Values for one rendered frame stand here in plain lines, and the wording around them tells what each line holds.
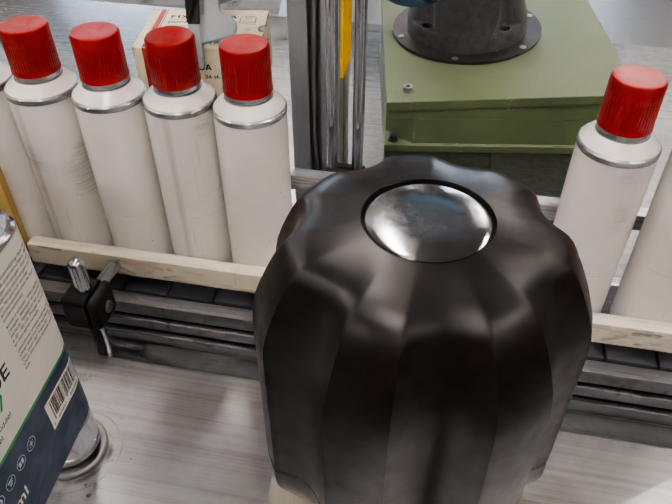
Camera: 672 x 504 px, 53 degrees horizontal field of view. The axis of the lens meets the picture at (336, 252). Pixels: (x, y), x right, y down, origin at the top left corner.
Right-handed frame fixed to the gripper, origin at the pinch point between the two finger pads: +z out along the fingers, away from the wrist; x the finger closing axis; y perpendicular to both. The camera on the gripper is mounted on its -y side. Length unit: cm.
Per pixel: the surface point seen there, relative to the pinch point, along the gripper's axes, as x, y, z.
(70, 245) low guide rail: -45.1, -2.9, -3.2
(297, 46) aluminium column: -32.1, 14.8, -14.7
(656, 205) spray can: -49, 40, -12
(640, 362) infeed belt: -53, 41, 0
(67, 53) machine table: 7.9, -22.5, 5.6
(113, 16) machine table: 21.8, -19.4, 5.5
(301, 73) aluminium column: -32.2, 15.1, -12.2
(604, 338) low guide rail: -53, 38, -2
